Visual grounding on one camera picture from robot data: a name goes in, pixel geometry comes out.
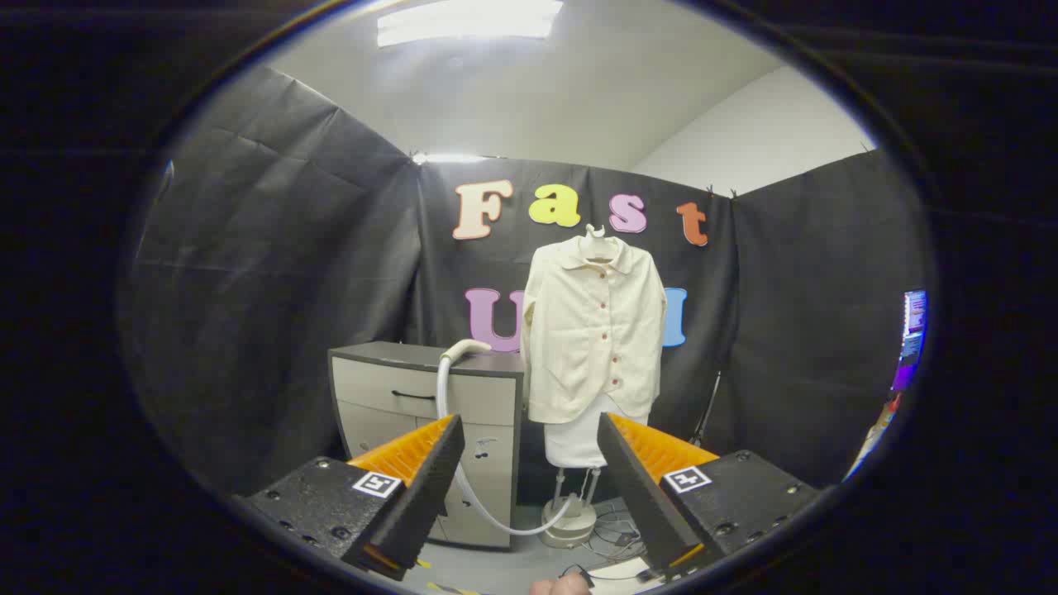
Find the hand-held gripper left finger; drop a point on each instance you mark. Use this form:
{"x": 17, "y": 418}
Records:
{"x": 430, "y": 487}

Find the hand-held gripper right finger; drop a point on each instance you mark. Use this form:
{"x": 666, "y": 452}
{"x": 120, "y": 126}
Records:
{"x": 640, "y": 487}

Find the white garment steamer head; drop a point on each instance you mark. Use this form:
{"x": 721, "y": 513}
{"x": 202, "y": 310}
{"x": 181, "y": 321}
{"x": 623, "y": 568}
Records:
{"x": 463, "y": 349}

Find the cream button-up shirt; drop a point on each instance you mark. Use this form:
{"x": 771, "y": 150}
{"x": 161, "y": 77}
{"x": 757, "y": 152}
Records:
{"x": 591, "y": 347}

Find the white steamer base with poles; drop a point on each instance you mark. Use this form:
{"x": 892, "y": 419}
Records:
{"x": 570, "y": 529}

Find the white clothes hanger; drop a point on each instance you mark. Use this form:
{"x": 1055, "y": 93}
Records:
{"x": 597, "y": 246}

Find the white dress form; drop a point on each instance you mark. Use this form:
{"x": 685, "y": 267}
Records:
{"x": 574, "y": 446}

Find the white flat board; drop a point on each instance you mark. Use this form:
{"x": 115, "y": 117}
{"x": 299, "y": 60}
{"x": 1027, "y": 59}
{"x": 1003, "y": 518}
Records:
{"x": 620, "y": 573}

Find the thin metal tripod stand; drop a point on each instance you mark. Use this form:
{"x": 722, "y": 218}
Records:
{"x": 709, "y": 405}

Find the grey drawer cabinet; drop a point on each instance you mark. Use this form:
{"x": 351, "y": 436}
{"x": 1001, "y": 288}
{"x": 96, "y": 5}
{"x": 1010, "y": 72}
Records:
{"x": 388, "y": 380}

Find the lit monitor screen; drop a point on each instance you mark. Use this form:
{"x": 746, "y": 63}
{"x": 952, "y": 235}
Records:
{"x": 912, "y": 330}

